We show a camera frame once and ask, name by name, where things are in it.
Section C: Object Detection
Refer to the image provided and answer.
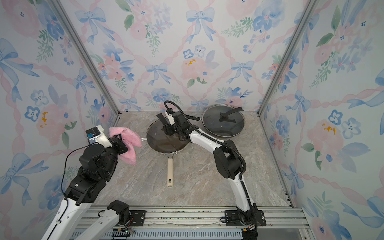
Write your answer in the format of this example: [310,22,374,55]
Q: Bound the glass pot lid black handle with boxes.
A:
[146,113,189,154]

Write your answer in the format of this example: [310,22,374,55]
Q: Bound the dark pot black handle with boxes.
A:
[184,104,246,139]

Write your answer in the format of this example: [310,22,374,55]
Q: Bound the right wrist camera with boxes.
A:
[166,108,175,126]

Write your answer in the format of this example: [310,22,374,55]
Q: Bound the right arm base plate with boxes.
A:
[220,210,267,228]

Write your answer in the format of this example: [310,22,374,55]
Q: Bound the pink cloth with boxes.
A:
[109,127,142,166]

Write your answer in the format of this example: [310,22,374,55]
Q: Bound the corner aluminium post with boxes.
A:
[48,0,121,115]
[257,0,318,118]

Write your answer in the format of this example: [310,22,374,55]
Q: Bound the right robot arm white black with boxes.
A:
[156,112,258,226]

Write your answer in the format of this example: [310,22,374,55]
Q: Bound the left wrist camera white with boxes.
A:
[86,125,112,148]

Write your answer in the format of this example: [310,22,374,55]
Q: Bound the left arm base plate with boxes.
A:
[102,209,147,227]

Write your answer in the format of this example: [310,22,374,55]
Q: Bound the aluminium mounting rail frame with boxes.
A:
[52,205,316,240]

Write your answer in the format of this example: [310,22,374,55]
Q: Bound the frying pan beige handle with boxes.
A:
[140,116,193,189]

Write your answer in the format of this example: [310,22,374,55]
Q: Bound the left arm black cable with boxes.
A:
[60,143,91,200]

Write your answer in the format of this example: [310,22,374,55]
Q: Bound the right corner aluminium post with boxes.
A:
[257,0,318,118]

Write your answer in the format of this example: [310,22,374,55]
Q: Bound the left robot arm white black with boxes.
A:
[42,134,128,240]

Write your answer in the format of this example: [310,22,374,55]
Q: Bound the left corner aluminium post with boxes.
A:
[48,0,121,115]

